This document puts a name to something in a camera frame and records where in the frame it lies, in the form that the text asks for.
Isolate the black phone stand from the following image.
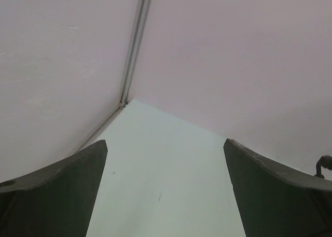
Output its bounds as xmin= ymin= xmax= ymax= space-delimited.
xmin=314 ymin=156 xmax=332 ymax=179

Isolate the left aluminium frame post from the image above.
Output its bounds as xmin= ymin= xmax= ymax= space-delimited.
xmin=118 ymin=0 xmax=151 ymax=109

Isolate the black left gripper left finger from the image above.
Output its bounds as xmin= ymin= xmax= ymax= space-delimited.
xmin=1 ymin=140 xmax=108 ymax=236

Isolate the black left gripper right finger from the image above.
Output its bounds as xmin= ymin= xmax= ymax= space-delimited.
xmin=224 ymin=138 xmax=331 ymax=236

